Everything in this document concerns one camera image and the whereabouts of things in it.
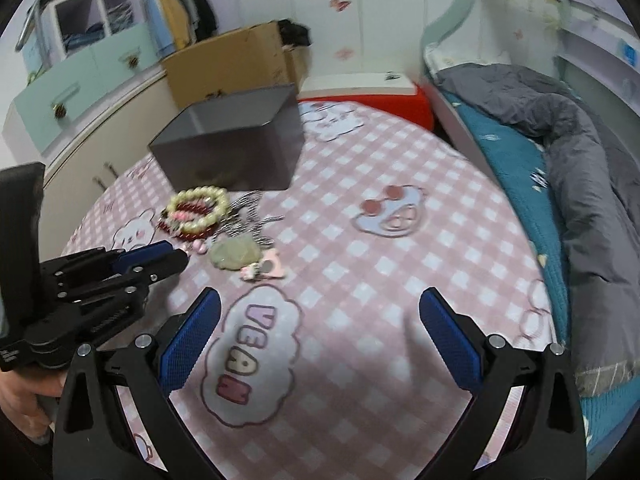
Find light blue hanging garment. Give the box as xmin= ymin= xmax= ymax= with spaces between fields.
xmin=132 ymin=0 xmax=168 ymax=57

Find pink checked tablecloth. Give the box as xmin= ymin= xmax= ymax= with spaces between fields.
xmin=60 ymin=100 xmax=560 ymax=480

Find yellow hanging garment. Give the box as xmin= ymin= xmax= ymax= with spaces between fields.
xmin=149 ymin=0 xmax=197 ymax=52

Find dark red bead bracelet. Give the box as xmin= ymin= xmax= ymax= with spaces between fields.
xmin=158 ymin=199 xmax=222 ymax=240

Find mint and cream drawer cabinet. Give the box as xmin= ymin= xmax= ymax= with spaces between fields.
xmin=0 ymin=22 xmax=172 ymax=203

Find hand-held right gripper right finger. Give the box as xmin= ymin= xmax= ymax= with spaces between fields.
xmin=419 ymin=287 xmax=586 ymax=480

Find black hanging garment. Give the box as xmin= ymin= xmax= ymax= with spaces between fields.
xmin=175 ymin=0 xmax=219 ymax=42

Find person's left hand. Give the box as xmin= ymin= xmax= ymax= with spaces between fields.
xmin=0 ymin=370 xmax=63 ymax=443

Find grey quilt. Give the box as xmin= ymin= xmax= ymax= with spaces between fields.
xmin=434 ymin=63 xmax=640 ymax=377

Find silver chain necklace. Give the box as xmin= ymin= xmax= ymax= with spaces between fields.
xmin=216 ymin=190 xmax=287 ymax=252

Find teal bed sheet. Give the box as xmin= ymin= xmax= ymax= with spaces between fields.
xmin=439 ymin=89 xmax=640 ymax=463

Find grey storage box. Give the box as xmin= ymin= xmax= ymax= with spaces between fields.
xmin=148 ymin=83 xmax=306 ymax=192

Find mint green bed headboard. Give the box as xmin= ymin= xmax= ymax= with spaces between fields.
xmin=418 ymin=0 xmax=482 ymax=86

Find white bedside wall shelf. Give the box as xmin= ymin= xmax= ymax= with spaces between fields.
xmin=547 ymin=0 xmax=640 ymax=131

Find red stool with white top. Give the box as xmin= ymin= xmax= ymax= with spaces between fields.
xmin=299 ymin=72 xmax=435 ymax=132

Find brown cardboard box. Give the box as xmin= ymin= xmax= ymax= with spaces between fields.
xmin=162 ymin=20 xmax=309 ymax=109

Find small pink hair clip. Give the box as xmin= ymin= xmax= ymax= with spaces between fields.
xmin=240 ymin=254 xmax=287 ymax=282

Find pale green jade pendant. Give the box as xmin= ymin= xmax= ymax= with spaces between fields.
xmin=208 ymin=239 xmax=262 ymax=272

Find cream pearl bracelet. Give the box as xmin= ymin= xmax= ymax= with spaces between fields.
xmin=167 ymin=186 xmax=231 ymax=227

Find white cubby shelf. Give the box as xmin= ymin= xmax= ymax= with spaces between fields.
xmin=46 ymin=0 xmax=147 ymax=57

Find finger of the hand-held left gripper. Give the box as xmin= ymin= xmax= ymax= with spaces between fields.
xmin=41 ymin=240 xmax=174 ymax=291
xmin=57 ymin=251 xmax=190 ymax=311

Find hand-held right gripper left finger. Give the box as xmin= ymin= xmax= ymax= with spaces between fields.
xmin=52 ymin=287 xmax=226 ymax=480

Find black cloth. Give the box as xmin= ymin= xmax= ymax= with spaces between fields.
xmin=277 ymin=19 xmax=314 ymax=52

